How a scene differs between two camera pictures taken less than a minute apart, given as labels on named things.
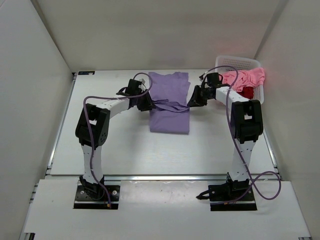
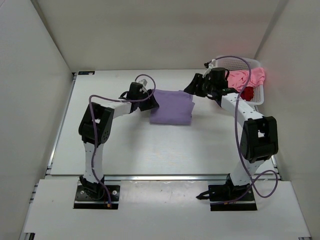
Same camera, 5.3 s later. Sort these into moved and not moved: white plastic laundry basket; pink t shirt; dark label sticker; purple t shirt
Moved: purple t shirt
Not moved: white plastic laundry basket; pink t shirt; dark label sticker
